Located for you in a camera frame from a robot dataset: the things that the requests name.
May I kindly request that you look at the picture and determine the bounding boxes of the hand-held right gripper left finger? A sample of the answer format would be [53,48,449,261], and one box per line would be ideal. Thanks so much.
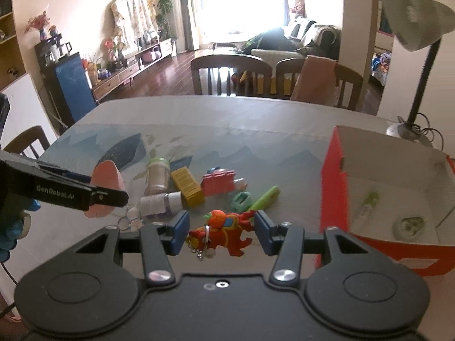
[75,210,191,286]

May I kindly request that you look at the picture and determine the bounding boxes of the person's left hand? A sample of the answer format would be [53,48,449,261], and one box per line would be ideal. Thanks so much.
[0,199,40,261]

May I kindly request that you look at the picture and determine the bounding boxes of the pink cloth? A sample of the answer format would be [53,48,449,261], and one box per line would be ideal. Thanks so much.
[289,55,338,107]

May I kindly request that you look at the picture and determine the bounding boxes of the orange cardboard box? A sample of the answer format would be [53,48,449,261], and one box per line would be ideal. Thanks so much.
[315,125,455,278]

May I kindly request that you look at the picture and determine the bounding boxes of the green potted plant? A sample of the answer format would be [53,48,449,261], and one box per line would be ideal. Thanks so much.
[156,0,175,39]

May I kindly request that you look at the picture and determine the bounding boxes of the white desk lamp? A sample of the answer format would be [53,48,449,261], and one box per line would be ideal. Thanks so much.
[383,0,452,139]

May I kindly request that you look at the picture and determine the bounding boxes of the round white green compact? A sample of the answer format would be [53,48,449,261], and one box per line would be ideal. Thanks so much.
[393,216,425,238]

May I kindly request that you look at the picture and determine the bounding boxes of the wooden tv console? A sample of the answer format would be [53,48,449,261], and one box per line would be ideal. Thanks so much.
[90,37,175,102]

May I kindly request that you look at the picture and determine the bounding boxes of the green white thermometer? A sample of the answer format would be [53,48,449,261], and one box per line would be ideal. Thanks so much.
[355,191,379,225]

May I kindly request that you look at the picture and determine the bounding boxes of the red dragon keychain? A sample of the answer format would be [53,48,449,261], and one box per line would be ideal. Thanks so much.
[187,209,257,261]

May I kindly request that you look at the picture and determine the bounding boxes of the mint green tape dispenser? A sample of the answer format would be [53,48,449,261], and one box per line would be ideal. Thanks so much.
[231,191,254,212]

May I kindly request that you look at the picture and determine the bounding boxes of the sofa with throws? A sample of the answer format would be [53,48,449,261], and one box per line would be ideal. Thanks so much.
[251,18,342,65]

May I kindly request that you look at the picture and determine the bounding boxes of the dark wooden dining chair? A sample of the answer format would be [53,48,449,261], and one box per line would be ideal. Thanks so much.
[334,65,364,111]
[3,125,51,160]
[191,55,274,96]
[275,58,310,100]

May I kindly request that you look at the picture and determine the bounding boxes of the blue front cabinet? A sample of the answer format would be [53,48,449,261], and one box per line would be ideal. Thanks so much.
[34,41,96,125]

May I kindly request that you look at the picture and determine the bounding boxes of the white coffee table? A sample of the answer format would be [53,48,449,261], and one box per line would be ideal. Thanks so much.
[210,32,249,48]

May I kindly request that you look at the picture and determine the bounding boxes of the white pill bottle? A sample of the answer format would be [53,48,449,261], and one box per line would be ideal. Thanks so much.
[140,192,183,218]

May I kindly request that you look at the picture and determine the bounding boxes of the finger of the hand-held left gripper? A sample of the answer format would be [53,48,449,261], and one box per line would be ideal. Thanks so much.
[90,188,129,208]
[39,163,93,186]

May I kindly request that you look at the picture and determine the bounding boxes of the yellow carton box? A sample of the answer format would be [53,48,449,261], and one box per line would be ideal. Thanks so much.
[171,168,206,207]

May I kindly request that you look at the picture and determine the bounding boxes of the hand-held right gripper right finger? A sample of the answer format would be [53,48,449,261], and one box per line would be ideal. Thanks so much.
[254,210,372,286]

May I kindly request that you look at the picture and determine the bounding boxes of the floral hanging garment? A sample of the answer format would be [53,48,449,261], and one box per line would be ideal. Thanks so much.
[111,0,157,48]

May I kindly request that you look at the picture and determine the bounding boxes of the white standing air conditioner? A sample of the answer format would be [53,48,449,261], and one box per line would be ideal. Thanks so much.
[163,0,185,55]

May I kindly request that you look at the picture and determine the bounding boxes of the red flowers in vase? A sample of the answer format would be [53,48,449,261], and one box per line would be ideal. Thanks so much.
[25,11,50,41]

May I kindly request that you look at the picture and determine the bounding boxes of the white cabinet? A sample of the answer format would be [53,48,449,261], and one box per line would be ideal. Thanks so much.
[0,73,57,150]

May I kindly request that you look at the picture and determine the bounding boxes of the dark clothing pile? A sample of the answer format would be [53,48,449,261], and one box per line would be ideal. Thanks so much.
[242,28,295,55]

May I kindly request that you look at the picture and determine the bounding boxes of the black lamp cable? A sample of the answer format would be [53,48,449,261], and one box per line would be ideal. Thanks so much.
[414,113,445,150]

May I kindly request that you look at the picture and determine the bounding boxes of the green pen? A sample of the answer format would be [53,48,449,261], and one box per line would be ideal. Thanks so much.
[249,185,280,212]

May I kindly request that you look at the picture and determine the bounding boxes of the clear toothpick jar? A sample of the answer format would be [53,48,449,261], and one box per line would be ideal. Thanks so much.
[146,158,171,196]

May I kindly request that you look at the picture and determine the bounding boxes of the red toy block house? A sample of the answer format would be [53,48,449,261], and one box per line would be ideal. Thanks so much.
[202,167,237,197]

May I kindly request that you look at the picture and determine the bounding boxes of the pink heart-shaped sponge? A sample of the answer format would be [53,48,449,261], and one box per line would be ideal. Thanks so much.
[82,161,126,218]

